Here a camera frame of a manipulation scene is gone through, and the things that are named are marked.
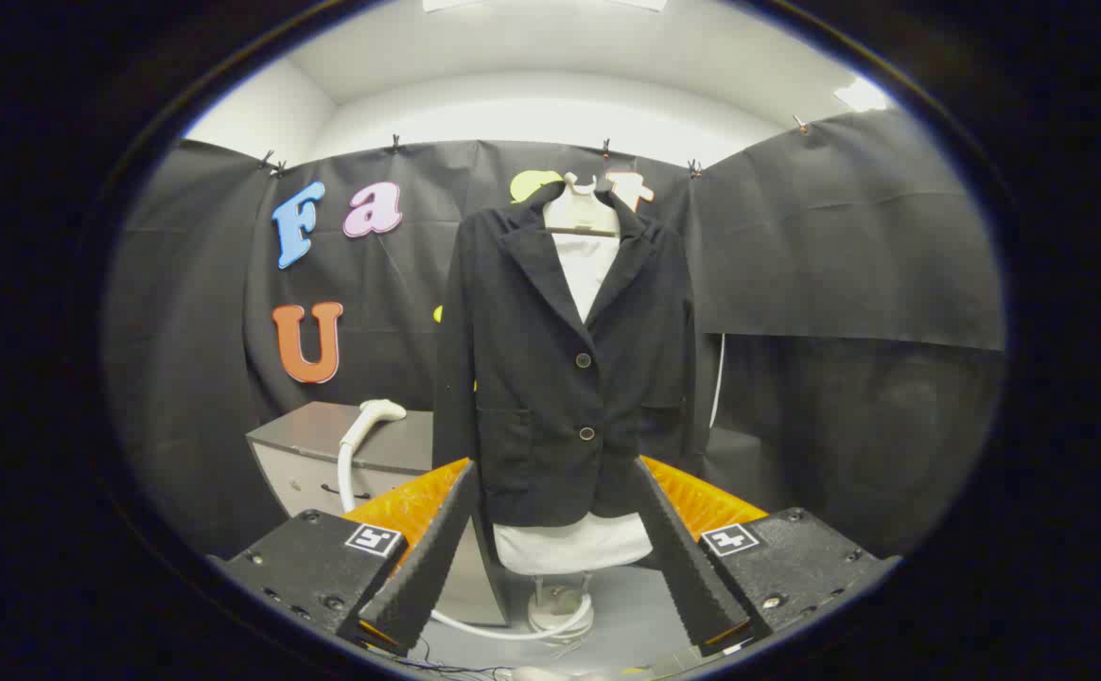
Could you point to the ceiling light panel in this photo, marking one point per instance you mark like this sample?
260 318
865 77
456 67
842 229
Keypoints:
861 95

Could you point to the white shirt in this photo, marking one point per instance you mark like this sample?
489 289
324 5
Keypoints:
574 544

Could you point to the black backdrop cloth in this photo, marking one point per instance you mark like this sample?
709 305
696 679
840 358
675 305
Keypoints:
844 246

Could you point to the grey cabinet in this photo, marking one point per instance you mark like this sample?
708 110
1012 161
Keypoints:
305 435

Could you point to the garment steamer base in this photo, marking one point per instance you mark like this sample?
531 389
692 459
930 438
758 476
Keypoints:
560 610

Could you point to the white garment steamer head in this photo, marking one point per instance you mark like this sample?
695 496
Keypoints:
375 411

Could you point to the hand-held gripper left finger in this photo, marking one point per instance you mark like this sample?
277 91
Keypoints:
428 567

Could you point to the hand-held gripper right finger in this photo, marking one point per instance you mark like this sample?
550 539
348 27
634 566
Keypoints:
692 577

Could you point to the black jacket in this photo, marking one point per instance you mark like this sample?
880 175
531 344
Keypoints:
532 378

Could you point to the row of small cloth clips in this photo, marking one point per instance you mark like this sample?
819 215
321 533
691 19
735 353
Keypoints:
395 144

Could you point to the white clothes hanger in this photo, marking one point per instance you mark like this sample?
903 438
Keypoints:
581 216

